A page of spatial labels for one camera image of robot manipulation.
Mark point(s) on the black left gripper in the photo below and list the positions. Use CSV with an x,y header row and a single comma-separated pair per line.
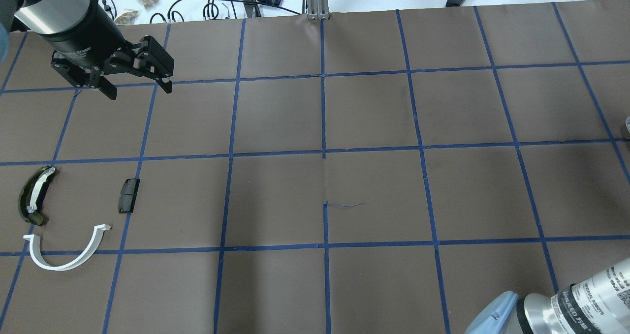
x,y
82,42

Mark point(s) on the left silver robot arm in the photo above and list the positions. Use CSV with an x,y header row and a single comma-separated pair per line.
x,y
88,45

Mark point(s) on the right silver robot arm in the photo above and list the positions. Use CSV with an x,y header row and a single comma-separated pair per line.
x,y
566,302

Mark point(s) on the dark grey brake pad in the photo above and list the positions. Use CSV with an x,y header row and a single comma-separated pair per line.
x,y
128,196

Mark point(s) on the olive curved brake shoe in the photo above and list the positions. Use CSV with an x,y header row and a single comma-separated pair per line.
x,y
31,196

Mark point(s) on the white curved plastic clip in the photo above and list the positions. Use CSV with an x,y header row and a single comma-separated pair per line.
x,y
81,257

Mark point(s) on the brown paper table mat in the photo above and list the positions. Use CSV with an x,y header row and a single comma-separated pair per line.
x,y
46,122

